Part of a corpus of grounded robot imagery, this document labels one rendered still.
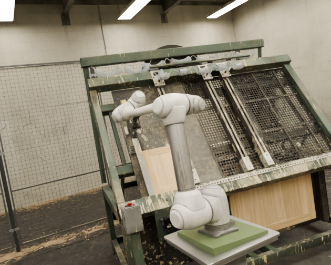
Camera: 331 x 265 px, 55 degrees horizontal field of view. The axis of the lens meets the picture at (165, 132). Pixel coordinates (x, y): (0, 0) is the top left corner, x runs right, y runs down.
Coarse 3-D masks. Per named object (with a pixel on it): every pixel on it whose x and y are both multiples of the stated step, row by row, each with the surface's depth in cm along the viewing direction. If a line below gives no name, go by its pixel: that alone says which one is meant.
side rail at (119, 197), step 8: (96, 96) 284; (96, 104) 279; (96, 112) 274; (96, 120) 277; (104, 128) 267; (104, 136) 262; (104, 144) 258; (104, 152) 261; (112, 160) 252; (112, 168) 248; (112, 176) 244; (112, 184) 241; (120, 192) 238; (120, 200) 235
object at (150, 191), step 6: (120, 102) 287; (132, 138) 267; (132, 144) 268; (138, 144) 265; (138, 150) 261; (138, 156) 258; (138, 162) 258; (144, 162) 256; (144, 168) 253; (144, 174) 251; (144, 180) 248; (150, 180) 248; (150, 186) 246; (150, 192) 243
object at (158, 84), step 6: (150, 72) 302; (162, 72) 291; (156, 78) 299; (162, 78) 290; (156, 84) 294; (162, 84) 296; (156, 90) 301; (162, 90) 297; (192, 162) 260; (192, 168) 257; (198, 180) 251
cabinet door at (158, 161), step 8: (144, 152) 264; (152, 152) 265; (160, 152) 266; (168, 152) 268; (152, 160) 261; (160, 160) 262; (168, 160) 263; (152, 168) 257; (160, 168) 258; (168, 168) 259; (152, 176) 253; (160, 176) 254; (168, 176) 256; (152, 184) 249; (160, 184) 251; (168, 184) 252; (176, 184) 252; (160, 192) 246
